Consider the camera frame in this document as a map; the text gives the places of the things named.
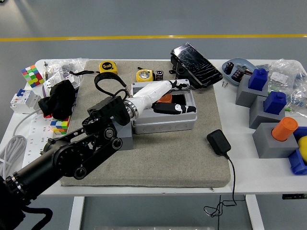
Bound grey block with round hole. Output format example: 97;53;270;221
112;119;134;150

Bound black cloth glove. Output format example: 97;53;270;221
38;80;77;120

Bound small yellow tape measure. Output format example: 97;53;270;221
136;69;154;82

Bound colourful puzzle cube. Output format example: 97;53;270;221
50;115;71;135
21;64;46;88

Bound black table control panel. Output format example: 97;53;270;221
282;193;307;200

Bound white power cable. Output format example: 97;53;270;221
0;106;43;179

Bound clear plastic bag with packets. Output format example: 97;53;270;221
42;57;90;96

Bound thin black adapter cable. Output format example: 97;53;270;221
203;154;238;230

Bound blue square battery block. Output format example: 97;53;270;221
263;91;287;115
248;69;269;91

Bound blue-grey oval tray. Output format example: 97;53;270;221
221;57;257;87

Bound silver metal bar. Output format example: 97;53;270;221
94;226;215;230

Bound yellow tape measure with strap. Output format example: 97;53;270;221
69;60;118;77

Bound blue plastic bin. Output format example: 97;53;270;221
287;148;307;176

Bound grey-brown fabric mat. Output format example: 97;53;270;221
59;59;231;188

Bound black box with cracked lid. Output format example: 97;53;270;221
170;42;224;90

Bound yellow rounded object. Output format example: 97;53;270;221
297;136;307;165

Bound clear plastic bags of parts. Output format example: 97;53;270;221
256;58;307;113

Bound grey block holder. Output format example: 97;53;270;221
248;95;286;130
252;122;299;159
235;74;269;108

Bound black power adapter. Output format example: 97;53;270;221
206;129;232;156

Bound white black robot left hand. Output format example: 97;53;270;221
130;80;198;118

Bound grey plastic enclosure box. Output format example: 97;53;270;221
130;80;199;135

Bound white power strip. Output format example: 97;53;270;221
23;112;60;168

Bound white circuit breaker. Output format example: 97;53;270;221
9;88;42;115

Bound white table leg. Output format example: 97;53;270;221
68;196;85;230
245;194;264;230

